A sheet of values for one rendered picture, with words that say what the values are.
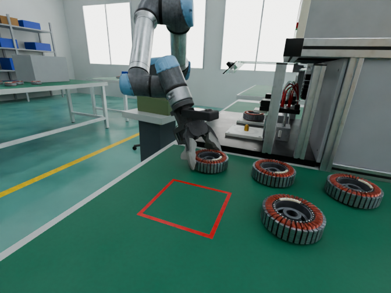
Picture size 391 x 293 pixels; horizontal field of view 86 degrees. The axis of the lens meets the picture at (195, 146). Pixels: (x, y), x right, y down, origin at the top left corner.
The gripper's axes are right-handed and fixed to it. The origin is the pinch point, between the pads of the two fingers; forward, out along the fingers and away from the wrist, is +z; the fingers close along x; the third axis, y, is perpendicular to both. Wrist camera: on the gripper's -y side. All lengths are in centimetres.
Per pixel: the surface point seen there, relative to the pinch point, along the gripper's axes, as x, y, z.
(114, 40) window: -280, 484, -415
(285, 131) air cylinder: -36.4, -7.8, 0.5
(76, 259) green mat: 40.1, -6.3, 4.8
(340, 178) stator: -15.1, -26.3, 15.5
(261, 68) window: -451, 185, -143
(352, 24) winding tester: -35, -38, -21
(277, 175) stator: -3.5, -17.1, 8.9
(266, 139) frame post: -18.7, -9.4, 0.2
